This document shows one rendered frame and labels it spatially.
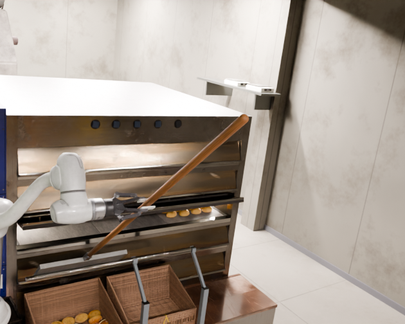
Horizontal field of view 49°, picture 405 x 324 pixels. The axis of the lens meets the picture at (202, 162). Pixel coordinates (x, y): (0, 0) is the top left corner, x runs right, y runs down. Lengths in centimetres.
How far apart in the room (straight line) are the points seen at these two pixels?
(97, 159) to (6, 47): 444
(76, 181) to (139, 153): 153
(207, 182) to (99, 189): 94
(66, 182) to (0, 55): 558
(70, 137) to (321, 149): 373
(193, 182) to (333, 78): 285
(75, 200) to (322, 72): 463
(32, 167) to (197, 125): 127
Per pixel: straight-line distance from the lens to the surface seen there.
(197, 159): 160
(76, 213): 185
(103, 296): 358
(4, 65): 733
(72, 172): 186
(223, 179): 383
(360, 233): 578
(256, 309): 394
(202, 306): 344
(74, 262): 291
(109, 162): 325
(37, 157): 311
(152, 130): 334
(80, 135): 313
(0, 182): 307
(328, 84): 596
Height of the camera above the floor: 270
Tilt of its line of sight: 16 degrees down
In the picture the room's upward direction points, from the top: 7 degrees clockwise
